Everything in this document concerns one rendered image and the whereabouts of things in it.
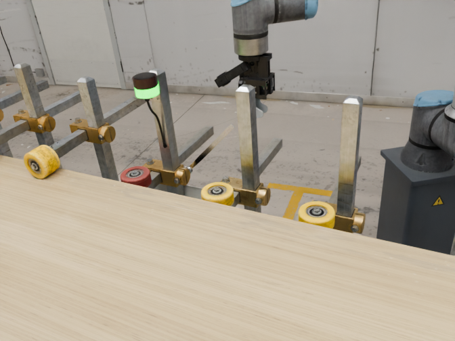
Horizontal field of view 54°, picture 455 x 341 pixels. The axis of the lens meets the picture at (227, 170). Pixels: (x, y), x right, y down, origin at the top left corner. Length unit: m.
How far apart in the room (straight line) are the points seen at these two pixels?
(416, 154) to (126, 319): 1.28
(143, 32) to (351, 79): 1.92
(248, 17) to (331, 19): 2.61
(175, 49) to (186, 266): 3.47
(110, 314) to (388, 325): 0.47
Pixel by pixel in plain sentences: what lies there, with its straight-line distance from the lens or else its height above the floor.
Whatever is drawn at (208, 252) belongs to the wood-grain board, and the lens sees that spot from 0.91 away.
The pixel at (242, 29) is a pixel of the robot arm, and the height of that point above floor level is 1.24.
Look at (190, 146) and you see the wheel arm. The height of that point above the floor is 0.86.
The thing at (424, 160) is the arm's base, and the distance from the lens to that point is 1.78.
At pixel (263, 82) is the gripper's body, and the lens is 1.19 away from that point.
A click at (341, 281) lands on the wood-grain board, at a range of 0.85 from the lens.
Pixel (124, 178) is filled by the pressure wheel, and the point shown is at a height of 0.91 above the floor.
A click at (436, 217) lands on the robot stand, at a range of 1.90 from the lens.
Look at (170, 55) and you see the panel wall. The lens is 4.28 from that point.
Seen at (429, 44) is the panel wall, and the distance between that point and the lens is 3.73.
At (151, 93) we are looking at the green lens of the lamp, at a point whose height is 1.12.
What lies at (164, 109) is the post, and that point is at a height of 1.06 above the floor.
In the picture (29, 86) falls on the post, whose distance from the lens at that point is 1.52.
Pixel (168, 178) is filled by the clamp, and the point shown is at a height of 0.85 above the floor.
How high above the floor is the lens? 1.50
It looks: 31 degrees down
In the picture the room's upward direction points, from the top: 5 degrees counter-clockwise
